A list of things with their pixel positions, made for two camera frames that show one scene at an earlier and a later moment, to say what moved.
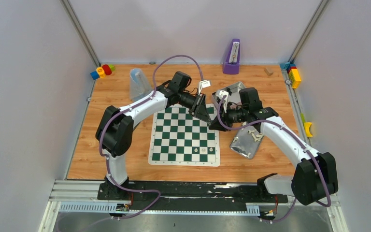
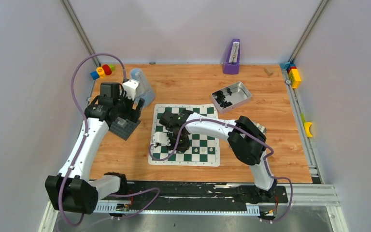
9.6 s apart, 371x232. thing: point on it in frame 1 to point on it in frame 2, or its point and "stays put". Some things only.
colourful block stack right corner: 294,75 stays put
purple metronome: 232,65 stays put
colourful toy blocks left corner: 102,72 stays put
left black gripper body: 197,104 to 134,112
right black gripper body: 235,115 to 184,142
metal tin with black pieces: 234,93 stays put
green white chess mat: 179,138 stays put
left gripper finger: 201,112 to 123,110
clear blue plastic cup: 139,84 stays put
